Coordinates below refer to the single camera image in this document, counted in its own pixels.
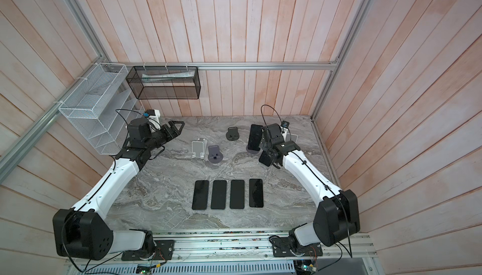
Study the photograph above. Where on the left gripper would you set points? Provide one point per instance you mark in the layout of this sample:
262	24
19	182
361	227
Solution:
173	129

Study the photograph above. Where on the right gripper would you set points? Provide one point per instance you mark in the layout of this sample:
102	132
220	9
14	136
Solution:
264	146

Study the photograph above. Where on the white phone front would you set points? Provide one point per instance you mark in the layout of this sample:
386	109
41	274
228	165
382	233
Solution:
256	194

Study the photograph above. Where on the dark grey phone stand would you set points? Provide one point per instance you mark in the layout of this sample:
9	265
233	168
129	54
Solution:
232	134

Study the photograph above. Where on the black phone stand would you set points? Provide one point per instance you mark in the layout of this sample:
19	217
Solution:
237	194

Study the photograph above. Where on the green phone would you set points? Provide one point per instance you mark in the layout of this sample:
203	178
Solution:
219	195

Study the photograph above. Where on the blue phone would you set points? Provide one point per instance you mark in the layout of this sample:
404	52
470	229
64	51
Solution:
200	195

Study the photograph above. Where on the white folding phone stand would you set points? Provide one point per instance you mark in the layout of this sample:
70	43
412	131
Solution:
291	137

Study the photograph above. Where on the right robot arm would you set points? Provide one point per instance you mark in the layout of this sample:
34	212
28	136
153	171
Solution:
337	215

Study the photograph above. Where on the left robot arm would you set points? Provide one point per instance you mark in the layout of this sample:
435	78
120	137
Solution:
81	231

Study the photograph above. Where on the purple phone rear stand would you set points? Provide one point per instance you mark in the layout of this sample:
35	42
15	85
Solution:
255	138

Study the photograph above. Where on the grey round stand base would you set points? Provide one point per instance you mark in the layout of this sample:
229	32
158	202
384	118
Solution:
214	154

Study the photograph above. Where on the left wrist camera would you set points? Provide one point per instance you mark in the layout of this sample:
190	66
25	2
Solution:
153	115

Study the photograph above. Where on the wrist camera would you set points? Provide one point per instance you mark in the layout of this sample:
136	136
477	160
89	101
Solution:
153	115
285	130

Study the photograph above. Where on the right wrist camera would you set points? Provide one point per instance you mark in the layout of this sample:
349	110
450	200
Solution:
285	130

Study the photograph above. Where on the black wire mesh basket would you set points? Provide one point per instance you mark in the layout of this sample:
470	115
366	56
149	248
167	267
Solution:
164	82

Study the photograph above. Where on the white wire mesh shelf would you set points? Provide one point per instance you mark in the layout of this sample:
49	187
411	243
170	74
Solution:
101	106

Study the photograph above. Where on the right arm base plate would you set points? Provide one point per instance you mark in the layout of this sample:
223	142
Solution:
288	247

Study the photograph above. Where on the aluminium front rail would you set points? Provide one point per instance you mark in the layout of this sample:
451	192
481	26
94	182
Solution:
254	244

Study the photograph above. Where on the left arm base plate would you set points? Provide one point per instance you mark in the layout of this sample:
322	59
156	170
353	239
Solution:
156	250

